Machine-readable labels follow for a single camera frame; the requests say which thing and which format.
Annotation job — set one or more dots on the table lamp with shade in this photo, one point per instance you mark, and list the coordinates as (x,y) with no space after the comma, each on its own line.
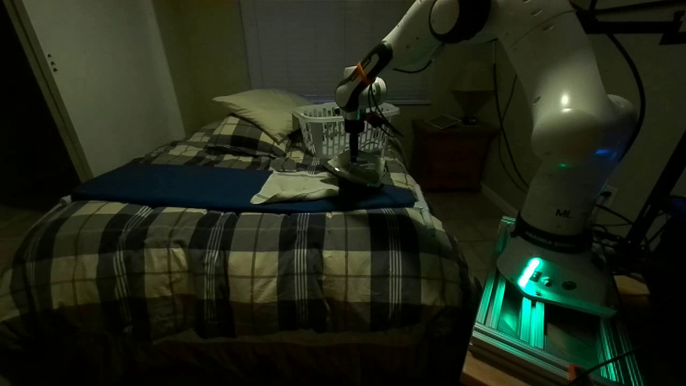
(471,96)

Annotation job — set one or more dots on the brown wooden nightstand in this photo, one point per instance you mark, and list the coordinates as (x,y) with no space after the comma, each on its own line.
(452,153)

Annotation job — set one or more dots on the white plastic laundry basket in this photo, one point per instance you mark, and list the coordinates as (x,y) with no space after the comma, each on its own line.
(321,132)

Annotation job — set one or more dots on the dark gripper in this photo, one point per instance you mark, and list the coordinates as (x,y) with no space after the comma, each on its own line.
(353,121)

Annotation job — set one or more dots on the white cloth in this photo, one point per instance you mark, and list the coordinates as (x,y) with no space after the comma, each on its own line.
(297,185)

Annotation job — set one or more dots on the blue ironing mat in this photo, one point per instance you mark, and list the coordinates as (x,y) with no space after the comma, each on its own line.
(171,186)

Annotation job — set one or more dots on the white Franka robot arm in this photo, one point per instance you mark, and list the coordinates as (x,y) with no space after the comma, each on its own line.
(565,107)

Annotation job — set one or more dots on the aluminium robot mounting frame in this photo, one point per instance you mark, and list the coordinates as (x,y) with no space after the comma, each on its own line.
(543,334)

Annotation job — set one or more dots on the white door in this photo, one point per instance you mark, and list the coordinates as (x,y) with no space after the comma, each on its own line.
(108,78)

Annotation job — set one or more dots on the cream pillow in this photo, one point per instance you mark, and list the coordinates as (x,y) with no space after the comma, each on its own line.
(259,109)

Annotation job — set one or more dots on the plaid covered bed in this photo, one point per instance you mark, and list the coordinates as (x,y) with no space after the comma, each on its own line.
(237,265)

